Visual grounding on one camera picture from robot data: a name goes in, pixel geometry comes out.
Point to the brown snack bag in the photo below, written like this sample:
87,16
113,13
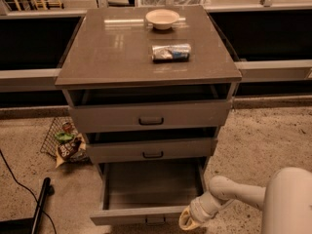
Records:
72,151

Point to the grey top drawer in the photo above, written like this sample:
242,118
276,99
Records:
150,108

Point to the grey drawer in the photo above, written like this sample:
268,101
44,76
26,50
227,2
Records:
148,192
151,144
150,108

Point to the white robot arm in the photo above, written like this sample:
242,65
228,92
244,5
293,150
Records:
285,202

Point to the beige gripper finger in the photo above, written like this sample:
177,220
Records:
186,221

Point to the grey middle drawer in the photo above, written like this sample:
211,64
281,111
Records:
151,144

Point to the grey metal railing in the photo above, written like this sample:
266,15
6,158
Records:
33,80

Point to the grey bottom drawer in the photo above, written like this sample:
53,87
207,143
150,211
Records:
148,192

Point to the grey drawer cabinet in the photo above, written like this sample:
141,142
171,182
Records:
113,49

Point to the wire mesh basket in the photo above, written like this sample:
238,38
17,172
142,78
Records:
50,144

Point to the black stand leg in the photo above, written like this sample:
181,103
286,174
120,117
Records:
28,225

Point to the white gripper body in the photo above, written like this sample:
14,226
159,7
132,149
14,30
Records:
197,207

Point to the green snack bag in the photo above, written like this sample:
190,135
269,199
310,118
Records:
63,137

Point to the small red can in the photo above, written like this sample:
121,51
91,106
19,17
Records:
67,127

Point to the white bowl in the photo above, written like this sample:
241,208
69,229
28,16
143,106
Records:
162,19

